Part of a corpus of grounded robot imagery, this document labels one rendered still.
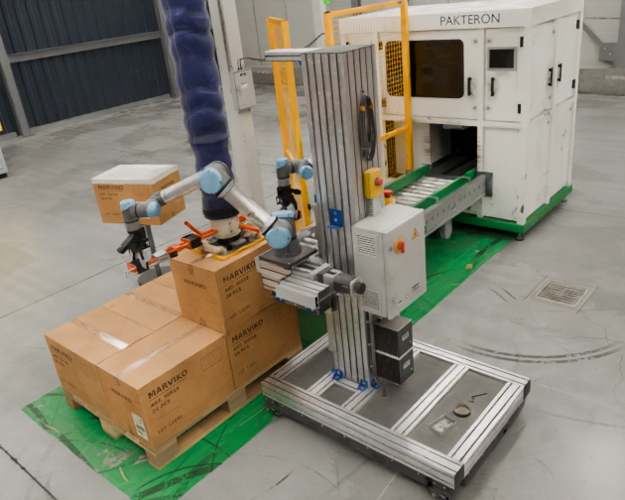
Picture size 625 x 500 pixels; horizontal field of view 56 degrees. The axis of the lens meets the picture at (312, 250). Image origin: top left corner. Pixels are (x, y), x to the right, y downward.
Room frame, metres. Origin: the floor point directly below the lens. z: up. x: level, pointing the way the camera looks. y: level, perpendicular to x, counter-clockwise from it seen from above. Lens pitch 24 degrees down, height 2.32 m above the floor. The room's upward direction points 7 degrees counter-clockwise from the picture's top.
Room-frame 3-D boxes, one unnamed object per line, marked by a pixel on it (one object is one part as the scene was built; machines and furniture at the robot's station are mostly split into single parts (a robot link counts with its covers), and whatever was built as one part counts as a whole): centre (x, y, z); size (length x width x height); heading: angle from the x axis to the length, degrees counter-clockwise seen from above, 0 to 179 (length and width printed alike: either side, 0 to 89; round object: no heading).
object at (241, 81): (4.73, 0.39, 1.62); 0.20 x 0.05 x 0.30; 137
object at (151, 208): (2.85, 0.79, 1.37); 0.11 x 0.11 x 0.08; 81
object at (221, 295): (3.28, 0.49, 0.74); 0.60 x 0.40 x 0.40; 138
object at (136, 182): (4.93, 1.42, 0.82); 0.60 x 0.40 x 0.40; 67
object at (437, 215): (4.19, -0.80, 0.50); 2.31 x 0.05 x 0.19; 137
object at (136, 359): (3.27, 0.92, 0.34); 1.20 x 1.00 x 0.40; 137
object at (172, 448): (3.27, 0.92, 0.07); 1.20 x 1.00 x 0.14; 137
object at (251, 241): (3.20, 0.43, 0.97); 0.34 x 0.10 x 0.05; 136
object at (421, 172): (4.86, -0.62, 0.60); 1.60 x 0.10 x 0.09; 137
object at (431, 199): (4.49, -1.01, 0.60); 1.60 x 0.10 x 0.09; 137
